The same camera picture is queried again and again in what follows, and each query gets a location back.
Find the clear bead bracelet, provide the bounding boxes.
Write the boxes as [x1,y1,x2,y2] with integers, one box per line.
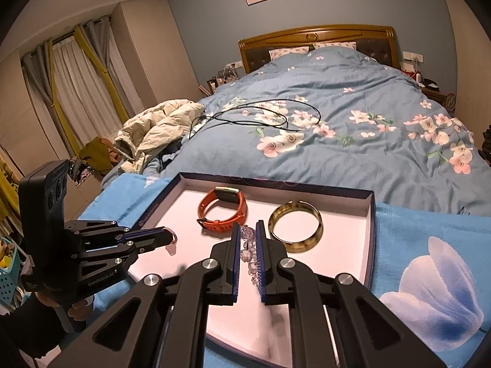
[240,225,262,286]

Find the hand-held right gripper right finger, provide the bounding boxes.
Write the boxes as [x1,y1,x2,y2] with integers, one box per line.
[256,220,446,368]

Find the blue plastic basket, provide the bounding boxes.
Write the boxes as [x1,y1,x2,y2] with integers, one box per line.
[0,238,20,307]

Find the olive brown garment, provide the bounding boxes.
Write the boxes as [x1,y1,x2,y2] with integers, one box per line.
[79,138,116,173]

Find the dark blue box tray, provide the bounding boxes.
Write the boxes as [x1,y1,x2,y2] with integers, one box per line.
[125,172,378,368]

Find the pink bracelet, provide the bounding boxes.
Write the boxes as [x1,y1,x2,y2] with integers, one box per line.
[163,230,179,257]

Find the beige down jacket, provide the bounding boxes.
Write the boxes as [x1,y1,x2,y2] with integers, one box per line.
[114,100,206,173]

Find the floral pillow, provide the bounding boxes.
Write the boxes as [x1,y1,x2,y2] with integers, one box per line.
[314,41,358,50]
[269,46,311,62]

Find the patterned clothes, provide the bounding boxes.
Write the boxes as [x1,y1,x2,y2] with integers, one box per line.
[67,157,95,185]

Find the orange smart watch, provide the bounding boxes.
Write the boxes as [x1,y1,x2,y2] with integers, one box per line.
[196,186,247,232]

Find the wooden bedside table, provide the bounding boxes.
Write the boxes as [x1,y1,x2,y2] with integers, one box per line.
[401,61,457,116]

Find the person's left hand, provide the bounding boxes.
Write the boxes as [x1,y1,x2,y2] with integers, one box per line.
[34,291,95,320]

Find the white sheer curtain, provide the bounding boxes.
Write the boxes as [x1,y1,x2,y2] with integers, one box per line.
[52,38,116,139]

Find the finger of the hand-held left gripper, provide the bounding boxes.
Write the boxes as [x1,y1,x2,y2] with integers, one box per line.
[64,220,176,244]
[115,238,171,266]

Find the dark blue garment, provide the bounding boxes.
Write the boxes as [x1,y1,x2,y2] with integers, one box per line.
[142,142,185,177]

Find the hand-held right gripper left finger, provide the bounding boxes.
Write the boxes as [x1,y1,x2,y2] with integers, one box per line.
[49,220,243,368]

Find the pile of dark clothes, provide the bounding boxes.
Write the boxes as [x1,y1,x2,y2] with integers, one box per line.
[481,123,491,162]

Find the black curtain rod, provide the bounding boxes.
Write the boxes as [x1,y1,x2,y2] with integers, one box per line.
[50,19,104,47]

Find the gold bangle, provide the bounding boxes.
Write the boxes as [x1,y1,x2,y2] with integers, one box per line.
[267,200,323,254]

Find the beige wardrobe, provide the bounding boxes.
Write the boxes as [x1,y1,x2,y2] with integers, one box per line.
[435,0,491,119]

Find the blue tulip blanket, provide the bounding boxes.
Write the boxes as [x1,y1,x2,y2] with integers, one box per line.
[79,174,491,368]

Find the cluttered bedside table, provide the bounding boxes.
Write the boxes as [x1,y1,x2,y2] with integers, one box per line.
[197,61,246,94]

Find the wooden bed headboard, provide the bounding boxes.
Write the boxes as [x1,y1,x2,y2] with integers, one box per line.
[238,25,397,75]

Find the grey and yellow curtain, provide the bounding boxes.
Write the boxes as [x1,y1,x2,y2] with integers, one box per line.
[21,38,83,154]
[75,15,131,123]

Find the person's left forearm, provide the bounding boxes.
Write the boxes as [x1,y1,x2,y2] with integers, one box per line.
[0,295,70,368]

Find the black cable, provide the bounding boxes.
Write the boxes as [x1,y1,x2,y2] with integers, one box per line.
[188,100,322,139]

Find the blue floral duvet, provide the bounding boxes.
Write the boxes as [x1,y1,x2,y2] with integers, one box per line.
[102,48,491,215]

